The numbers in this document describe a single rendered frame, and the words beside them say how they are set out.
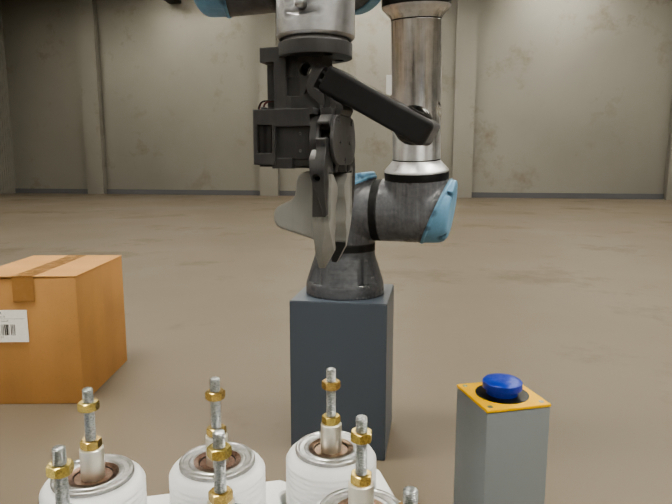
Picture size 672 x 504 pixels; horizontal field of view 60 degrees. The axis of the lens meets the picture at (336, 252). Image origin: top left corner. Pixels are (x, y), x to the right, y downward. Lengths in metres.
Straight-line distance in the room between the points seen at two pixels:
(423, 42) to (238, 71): 9.00
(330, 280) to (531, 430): 0.55
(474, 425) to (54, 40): 11.12
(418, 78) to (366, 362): 0.51
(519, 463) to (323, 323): 0.53
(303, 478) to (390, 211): 0.56
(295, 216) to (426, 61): 0.53
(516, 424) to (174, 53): 10.00
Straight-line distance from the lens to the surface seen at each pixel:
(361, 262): 1.08
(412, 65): 1.03
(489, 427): 0.61
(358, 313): 1.06
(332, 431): 0.63
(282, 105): 0.58
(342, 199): 0.59
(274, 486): 0.73
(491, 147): 9.38
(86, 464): 0.63
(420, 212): 1.03
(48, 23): 11.61
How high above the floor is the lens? 0.55
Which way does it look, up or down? 9 degrees down
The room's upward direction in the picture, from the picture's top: straight up
